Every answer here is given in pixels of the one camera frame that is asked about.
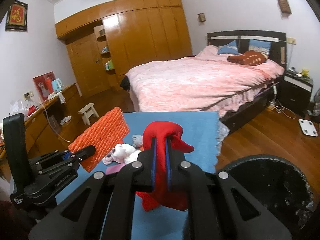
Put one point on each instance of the wall lamp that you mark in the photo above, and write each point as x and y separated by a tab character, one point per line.
201	17
284	7

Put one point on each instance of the yellow plush toy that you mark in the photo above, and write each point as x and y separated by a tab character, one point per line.
305	73

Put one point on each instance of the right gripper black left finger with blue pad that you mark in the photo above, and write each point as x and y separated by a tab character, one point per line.
101	207

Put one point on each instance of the left wall lamp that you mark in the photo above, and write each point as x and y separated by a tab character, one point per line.
201	17

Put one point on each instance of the dark nightstand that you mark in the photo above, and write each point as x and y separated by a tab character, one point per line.
295	93

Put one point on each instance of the grey crumpled tissue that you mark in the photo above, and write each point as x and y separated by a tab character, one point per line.
137	141

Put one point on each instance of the right wall lamp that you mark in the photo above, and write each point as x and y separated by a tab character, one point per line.
284	7

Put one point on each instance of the white crumpled tissue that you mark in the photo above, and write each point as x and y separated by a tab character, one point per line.
122	154

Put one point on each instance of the right blue pillow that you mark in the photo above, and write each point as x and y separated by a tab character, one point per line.
262	47

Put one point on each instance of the red rubber glove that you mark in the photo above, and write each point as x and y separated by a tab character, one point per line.
160	130

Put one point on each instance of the black lined trash bin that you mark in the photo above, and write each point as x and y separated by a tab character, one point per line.
277	184

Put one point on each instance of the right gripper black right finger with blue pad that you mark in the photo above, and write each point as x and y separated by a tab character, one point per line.
218	206

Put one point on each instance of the blue table cloth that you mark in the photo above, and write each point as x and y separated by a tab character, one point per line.
159	223

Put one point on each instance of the brown dotted pillow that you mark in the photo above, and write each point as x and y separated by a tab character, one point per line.
249	58

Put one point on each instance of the blue pillow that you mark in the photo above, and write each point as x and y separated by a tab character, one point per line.
230	48
262	47

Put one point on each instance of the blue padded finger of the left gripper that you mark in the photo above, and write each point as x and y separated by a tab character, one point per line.
66	155

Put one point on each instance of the pink duvet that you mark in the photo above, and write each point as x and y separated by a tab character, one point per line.
205	82

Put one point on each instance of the plaid shirt on chair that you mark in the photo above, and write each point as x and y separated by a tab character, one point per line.
316	107

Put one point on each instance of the orange foam net sheet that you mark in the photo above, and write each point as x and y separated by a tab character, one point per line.
104	134

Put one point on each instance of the small white stool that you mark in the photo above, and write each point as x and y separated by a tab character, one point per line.
88	111

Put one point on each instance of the white bathroom scale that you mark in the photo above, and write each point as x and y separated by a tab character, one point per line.
307	128

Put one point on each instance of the wooden side desk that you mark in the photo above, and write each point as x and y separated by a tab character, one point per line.
54	125

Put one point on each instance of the wooden wardrobe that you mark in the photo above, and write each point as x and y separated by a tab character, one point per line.
105	41

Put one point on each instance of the framed red calligraphy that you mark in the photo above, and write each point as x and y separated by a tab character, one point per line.
17	17

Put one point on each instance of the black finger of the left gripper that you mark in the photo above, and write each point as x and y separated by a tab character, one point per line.
80	155

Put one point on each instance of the light blue kettle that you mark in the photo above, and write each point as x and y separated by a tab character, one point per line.
57	85

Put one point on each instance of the left blue pillow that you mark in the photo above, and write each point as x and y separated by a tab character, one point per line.
230	48

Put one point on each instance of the pink paper piece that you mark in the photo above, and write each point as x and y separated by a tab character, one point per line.
114	168

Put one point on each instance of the bed with dark frame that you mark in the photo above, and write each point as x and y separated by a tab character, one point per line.
278	54

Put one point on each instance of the red picture frame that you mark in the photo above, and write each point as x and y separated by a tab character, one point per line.
43	84

